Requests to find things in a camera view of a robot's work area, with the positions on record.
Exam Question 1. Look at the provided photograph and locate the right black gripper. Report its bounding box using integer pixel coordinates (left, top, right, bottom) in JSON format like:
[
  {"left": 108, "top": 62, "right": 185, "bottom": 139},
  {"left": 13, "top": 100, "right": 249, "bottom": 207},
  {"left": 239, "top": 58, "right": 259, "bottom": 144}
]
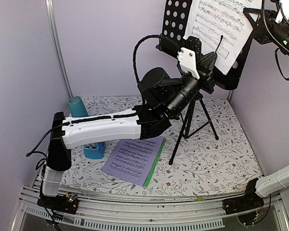
[{"left": 244, "top": 6, "right": 289, "bottom": 61}]

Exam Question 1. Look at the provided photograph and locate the white sheet music page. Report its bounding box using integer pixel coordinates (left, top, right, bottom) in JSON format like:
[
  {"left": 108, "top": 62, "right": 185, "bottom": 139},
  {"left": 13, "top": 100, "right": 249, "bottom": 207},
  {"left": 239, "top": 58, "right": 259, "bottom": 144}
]
[{"left": 184, "top": 0, "right": 262, "bottom": 75}]

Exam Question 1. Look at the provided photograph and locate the black music stand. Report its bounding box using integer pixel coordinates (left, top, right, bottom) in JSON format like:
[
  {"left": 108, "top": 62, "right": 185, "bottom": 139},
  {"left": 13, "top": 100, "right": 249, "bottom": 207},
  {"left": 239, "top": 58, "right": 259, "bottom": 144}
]
[{"left": 162, "top": 0, "right": 253, "bottom": 165}]

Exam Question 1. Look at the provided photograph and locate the purple paper sheet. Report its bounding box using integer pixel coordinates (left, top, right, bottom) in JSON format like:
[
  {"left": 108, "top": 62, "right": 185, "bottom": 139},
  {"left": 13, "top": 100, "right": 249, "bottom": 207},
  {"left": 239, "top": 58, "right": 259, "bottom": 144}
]
[{"left": 102, "top": 136, "right": 164, "bottom": 186}]

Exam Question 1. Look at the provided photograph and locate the green paper sheet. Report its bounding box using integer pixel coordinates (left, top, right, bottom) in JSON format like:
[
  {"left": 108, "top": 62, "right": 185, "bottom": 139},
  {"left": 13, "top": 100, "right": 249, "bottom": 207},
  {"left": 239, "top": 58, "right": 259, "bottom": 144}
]
[{"left": 143, "top": 138, "right": 166, "bottom": 187}]

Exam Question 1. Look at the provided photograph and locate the blue metronome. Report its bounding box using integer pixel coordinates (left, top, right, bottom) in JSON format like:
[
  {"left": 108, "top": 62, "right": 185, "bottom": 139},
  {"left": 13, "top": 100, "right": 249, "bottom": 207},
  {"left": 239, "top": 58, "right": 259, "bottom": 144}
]
[{"left": 83, "top": 142, "right": 105, "bottom": 160}]

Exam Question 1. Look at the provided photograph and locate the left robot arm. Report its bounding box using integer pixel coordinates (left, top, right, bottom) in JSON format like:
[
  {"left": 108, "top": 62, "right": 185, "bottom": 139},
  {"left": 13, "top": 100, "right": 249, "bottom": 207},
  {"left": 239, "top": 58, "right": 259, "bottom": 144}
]
[{"left": 41, "top": 48, "right": 217, "bottom": 209}]

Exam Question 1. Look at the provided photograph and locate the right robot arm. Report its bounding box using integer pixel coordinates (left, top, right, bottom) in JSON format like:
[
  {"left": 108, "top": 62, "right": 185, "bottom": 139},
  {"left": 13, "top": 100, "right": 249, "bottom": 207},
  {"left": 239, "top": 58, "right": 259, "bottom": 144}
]
[{"left": 239, "top": 0, "right": 289, "bottom": 210}]

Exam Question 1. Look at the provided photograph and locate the floral table mat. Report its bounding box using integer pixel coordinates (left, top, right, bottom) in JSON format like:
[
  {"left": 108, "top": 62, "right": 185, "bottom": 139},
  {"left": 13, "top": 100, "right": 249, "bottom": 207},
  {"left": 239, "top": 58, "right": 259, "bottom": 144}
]
[{"left": 60, "top": 99, "right": 263, "bottom": 197}]

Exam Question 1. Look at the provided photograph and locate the teal cylinder cup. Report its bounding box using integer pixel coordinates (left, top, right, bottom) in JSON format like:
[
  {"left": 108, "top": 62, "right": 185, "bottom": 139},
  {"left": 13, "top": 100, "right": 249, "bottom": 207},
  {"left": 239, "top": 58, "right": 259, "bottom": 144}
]
[{"left": 68, "top": 96, "right": 88, "bottom": 117}]

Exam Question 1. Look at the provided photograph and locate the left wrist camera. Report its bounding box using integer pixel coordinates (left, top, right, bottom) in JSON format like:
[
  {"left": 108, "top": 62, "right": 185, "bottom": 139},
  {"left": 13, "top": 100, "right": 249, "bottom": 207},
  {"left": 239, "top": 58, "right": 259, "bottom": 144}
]
[{"left": 177, "top": 36, "right": 201, "bottom": 80}]

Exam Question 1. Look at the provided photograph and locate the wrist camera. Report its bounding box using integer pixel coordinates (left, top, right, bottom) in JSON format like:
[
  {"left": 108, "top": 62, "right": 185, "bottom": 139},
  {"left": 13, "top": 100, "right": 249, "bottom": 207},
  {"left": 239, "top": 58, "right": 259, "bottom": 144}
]
[
  {"left": 177, "top": 36, "right": 201, "bottom": 80},
  {"left": 275, "top": 0, "right": 289, "bottom": 24}
]

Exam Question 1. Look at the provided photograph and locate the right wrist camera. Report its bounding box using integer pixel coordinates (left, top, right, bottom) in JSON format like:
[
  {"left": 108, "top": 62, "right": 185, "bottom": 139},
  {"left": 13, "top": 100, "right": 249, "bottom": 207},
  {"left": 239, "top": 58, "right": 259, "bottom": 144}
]
[{"left": 275, "top": 0, "right": 289, "bottom": 24}]

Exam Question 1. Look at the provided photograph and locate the right aluminium frame post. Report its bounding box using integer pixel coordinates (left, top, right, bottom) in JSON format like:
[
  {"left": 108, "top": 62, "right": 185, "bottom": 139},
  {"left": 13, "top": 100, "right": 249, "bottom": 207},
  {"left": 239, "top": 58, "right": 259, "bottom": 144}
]
[{"left": 227, "top": 90, "right": 235, "bottom": 102}]

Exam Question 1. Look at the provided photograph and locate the aluminium frame post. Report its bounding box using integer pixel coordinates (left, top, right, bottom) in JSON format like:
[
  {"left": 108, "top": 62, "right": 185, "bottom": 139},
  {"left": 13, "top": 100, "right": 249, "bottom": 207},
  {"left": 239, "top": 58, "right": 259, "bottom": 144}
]
[
  {"left": 45, "top": 0, "right": 74, "bottom": 98},
  {"left": 227, "top": 90, "right": 235, "bottom": 102}
]

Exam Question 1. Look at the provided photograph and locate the left camera cable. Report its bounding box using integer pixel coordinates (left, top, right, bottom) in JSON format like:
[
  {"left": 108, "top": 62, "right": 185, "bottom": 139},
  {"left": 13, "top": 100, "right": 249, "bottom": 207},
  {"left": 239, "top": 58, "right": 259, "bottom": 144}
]
[{"left": 133, "top": 35, "right": 184, "bottom": 85}]

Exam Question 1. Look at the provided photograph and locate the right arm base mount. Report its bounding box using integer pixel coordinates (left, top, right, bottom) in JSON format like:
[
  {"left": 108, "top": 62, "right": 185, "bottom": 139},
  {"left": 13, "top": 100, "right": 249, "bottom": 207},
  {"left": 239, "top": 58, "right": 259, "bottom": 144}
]
[{"left": 222, "top": 178, "right": 264, "bottom": 215}]

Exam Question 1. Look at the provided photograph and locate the left aluminium frame post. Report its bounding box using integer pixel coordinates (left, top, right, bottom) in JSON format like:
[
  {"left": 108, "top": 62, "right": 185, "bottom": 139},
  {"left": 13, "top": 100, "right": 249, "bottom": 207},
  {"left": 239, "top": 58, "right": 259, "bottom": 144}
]
[{"left": 45, "top": 0, "right": 74, "bottom": 98}]

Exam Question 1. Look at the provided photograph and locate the aluminium front rail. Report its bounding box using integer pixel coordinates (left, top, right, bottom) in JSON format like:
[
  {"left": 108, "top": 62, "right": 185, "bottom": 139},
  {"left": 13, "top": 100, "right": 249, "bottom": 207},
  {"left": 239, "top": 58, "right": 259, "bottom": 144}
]
[{"left": 12, "top": 183, "right": 289, "bottom": 231}]

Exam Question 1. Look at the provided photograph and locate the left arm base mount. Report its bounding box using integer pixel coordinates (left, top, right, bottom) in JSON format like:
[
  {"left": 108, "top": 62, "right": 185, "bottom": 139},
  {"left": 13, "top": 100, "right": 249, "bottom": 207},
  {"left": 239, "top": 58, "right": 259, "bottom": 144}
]
[{"left": 37, "top": 192, "right": 79, "bottom": 215}]

